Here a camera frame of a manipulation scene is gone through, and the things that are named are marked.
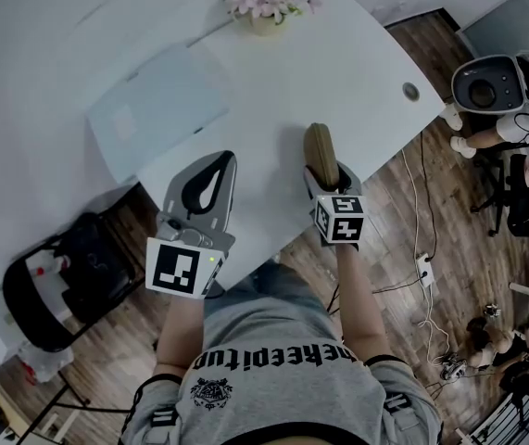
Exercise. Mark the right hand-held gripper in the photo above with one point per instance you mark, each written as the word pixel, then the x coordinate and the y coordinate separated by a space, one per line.
pixel 345 227

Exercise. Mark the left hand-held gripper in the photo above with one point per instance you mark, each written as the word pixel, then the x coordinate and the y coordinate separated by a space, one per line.
pixel 173 267

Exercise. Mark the tan pouch item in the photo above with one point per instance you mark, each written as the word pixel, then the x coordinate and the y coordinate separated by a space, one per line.
pixel 319 153

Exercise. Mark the person's left forearm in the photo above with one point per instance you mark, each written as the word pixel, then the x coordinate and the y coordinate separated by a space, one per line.
pixel 180 327

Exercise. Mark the person's right forearm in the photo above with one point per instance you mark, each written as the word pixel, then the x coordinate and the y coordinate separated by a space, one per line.
pixel 361 304

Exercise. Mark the white table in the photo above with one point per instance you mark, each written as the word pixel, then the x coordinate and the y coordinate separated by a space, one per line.
pixel 292 86

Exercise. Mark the blue-grey shorts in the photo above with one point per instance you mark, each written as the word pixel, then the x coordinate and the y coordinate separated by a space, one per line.
pixel 287 281

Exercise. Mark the black bag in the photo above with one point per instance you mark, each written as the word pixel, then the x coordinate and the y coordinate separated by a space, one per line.
pixel 99 262

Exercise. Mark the white power strip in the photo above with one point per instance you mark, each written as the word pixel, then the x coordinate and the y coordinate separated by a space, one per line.
pixel 425 269

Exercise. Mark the white bottle with red cap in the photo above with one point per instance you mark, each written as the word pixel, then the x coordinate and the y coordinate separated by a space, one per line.
pixel 48 271

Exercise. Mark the pink flower plant in pot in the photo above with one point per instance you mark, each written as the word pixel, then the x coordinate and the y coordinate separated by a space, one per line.
pixel 268 3

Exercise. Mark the black office chair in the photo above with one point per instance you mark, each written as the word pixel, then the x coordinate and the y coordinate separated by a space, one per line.
pixel 521 193

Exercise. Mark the grey printed t-shirt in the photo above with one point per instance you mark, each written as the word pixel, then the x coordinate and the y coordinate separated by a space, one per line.
pixel 282 387

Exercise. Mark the black folding chair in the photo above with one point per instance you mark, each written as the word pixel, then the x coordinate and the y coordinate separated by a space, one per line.
pixel 37 327

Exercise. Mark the clear plastic bag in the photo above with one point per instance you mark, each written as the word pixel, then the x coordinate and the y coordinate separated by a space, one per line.
pixel 44 362

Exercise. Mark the black slatted rack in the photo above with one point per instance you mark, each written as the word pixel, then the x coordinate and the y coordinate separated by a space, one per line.
pixel 523 401

